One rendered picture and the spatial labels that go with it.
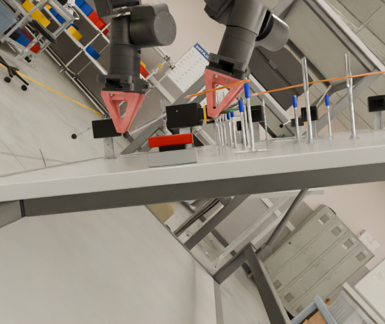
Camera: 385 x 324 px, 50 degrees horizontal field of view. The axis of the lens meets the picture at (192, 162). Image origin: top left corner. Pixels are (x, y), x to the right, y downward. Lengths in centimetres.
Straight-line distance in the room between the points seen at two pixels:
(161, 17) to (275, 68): 111
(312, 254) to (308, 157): 743
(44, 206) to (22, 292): 13
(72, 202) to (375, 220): 810
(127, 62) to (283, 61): 112
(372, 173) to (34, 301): 51
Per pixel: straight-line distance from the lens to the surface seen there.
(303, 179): 59
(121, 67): 76
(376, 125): 120
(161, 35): 72
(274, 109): 169
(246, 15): 72
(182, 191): 57
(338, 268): 798
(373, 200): 853
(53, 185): 46
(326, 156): 45
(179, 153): 46
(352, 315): 455
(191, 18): 899
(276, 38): 78
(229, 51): 71
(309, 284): 795
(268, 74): 178
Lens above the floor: 114
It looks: 3 degrees down
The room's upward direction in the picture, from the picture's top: 47 degrees clockwise
